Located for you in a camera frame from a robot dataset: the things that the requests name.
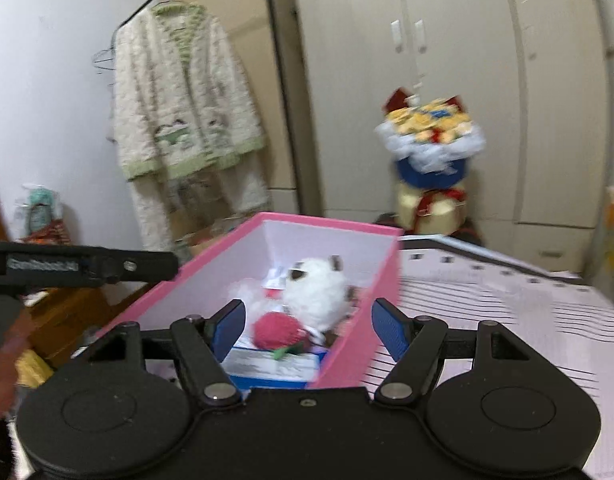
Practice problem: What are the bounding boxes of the green white packet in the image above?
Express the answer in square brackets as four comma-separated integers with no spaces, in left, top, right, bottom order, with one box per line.
[17,182,64,233]

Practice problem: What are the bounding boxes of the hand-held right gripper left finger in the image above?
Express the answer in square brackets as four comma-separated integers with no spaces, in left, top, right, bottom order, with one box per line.
[80,299,248,408]

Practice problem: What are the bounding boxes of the red woven bag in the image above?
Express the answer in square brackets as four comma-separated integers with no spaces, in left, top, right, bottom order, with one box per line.
[22,220,73,247]

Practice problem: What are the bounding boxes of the panda plush toy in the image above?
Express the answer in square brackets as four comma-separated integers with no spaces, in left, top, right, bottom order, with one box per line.
[282,255,360,331]

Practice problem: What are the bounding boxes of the beige tall cabinet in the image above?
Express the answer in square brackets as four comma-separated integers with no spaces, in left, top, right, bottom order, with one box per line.
[157,0,320,221]

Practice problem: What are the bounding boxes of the brown paper bag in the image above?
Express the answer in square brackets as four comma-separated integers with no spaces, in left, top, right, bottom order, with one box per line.
[174,227,238,266]

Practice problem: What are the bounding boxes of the fluffy white green pajama jacket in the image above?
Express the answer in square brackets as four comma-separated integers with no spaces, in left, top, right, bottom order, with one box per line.
[110,2,268,181]

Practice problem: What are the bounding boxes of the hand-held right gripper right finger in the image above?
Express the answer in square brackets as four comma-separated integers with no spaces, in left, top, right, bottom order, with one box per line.
[371,298,540,407]

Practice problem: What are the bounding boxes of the yellow cloth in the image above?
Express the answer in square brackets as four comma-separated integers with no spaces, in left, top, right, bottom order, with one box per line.
[14,349,55,390]

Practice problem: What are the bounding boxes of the yellow flower bouquet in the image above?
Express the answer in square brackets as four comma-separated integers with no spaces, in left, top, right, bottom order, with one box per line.
[374,87,486,236]

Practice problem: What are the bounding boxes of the dark stool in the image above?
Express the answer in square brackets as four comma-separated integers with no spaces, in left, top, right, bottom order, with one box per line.
[374,212,485,248]

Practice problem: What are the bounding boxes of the beige wardrobe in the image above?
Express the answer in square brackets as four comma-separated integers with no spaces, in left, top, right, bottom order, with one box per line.
[287,0,612,273]

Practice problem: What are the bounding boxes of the wooden cabinet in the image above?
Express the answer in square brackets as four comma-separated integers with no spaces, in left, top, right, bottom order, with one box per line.
[24,285,158,371]

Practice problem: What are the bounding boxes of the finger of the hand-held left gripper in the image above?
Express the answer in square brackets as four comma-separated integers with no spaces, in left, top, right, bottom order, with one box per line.
[104,250,181,284]

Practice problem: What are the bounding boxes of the blue white packet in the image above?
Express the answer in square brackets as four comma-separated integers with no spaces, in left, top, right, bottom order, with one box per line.
[222,345,329,392]

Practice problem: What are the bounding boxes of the fluffy white pajama pants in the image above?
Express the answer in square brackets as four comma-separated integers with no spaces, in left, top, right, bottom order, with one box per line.
[130,152,273,253]

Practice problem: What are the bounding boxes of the pink cardboard box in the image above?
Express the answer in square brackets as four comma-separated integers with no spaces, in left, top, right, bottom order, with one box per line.
[94,211,405,392]

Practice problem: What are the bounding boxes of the wire clothes hanger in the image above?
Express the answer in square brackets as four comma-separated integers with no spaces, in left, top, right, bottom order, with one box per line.
[91,47,119,76]

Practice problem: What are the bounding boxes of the red knitted strawberry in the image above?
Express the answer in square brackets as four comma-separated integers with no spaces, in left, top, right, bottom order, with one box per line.
[252,311,310,361]

